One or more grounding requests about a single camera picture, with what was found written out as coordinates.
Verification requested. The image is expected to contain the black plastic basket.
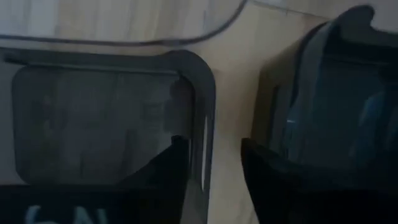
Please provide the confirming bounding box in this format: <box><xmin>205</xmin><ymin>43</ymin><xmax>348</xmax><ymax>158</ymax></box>
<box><xmin>251</xmin><ymin>4</ymin><xmax>398</xmax><ymax>194</ymax></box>
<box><xmin>0</xmin><ymin>46</ymin><xmax>217</xmax><ymax>224</ymax></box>

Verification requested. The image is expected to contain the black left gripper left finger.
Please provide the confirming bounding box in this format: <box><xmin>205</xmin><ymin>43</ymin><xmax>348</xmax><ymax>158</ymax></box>
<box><xmin>0</xmin><ymin>135</ymin><xmax>190</xmax><ymax>224</ymax></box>

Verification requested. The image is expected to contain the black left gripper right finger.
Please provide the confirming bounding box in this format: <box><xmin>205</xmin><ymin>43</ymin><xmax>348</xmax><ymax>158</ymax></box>
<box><xmin>241</xmin><ymin>138</ymin><xmax>398</xmax><ymax>224</ymax></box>

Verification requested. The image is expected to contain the clear plastic basket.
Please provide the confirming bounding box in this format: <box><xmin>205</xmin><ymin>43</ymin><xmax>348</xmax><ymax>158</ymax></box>
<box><xmin>0</xmin><ymin>0</ymin><xmax>249</xmax><ymax>47</ymax></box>

